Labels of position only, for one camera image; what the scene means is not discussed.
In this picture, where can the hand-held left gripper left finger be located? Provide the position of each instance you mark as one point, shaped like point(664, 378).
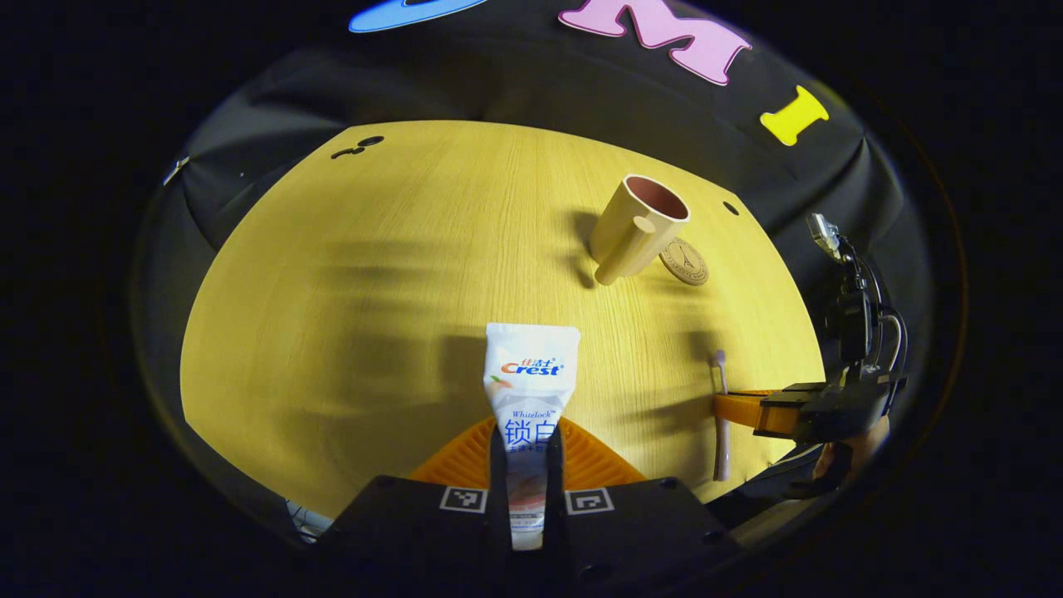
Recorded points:
point(415, 531)

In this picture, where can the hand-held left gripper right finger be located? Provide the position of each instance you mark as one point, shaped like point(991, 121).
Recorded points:
point(639, 531)

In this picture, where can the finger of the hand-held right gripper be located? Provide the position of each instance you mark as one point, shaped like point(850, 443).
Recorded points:
point(747, 411)

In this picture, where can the pink toothbrush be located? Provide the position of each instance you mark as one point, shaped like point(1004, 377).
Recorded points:
point(722, 432)

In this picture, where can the round brown coaster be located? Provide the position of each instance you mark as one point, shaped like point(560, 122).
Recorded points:
point(689, 264)

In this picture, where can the white toothpaste tube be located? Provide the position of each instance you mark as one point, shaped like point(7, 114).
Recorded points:
point(531, 374)

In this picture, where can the beige cup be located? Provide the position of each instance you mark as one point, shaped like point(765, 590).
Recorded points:
point(631, 228)

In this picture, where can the wooden desktop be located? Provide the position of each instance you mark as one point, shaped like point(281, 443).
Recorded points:
point(374, 291)

